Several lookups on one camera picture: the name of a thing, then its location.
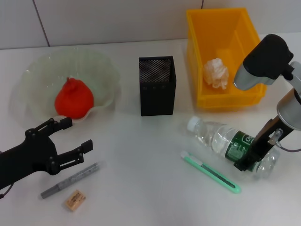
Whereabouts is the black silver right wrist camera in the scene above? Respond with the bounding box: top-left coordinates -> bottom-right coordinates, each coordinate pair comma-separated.
233,34 -> 294,91

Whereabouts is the yellow plastic bin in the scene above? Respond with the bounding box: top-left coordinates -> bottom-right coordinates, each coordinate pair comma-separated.
186,7 -> 270,109

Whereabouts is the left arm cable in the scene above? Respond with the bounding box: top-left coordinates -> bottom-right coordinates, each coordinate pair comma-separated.
0,183 -> 12,200

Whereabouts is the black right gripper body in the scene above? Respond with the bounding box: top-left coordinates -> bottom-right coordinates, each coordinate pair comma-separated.
249,116 -> 293,161

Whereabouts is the green glass fruit plate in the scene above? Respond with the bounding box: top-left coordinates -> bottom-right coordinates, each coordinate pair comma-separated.
20,47 -> 122,124

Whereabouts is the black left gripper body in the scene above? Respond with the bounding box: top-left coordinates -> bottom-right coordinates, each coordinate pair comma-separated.
0,129 -> 60,190

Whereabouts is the clear green-label water bottle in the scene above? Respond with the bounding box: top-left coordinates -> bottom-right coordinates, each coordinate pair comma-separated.
187,116 -> 282,179

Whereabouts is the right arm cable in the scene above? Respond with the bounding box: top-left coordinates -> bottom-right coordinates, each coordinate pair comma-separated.
268,129 -> 301,153

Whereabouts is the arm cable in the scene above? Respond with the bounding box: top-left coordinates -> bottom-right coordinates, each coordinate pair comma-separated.
268,129 -> 301,153
0,183 -> 12,200

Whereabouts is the black mesh pen holder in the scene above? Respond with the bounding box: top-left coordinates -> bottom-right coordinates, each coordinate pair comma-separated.
138,56 -> 177,117

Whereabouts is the white paper ball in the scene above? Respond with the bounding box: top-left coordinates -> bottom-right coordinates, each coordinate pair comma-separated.
203,58 -> 230,90

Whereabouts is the orange fruit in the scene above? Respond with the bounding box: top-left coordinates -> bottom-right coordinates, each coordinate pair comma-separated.
54,77 -> 95,120

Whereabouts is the green utility knife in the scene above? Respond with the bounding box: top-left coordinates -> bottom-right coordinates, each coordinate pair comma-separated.
180,150 -> 242,195

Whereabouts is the tan eraser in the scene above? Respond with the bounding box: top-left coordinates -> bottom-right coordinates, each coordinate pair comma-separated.
63,190 -> 87,211

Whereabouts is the gray marker pen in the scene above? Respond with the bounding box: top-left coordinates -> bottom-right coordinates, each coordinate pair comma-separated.
40,162 -> 101,200

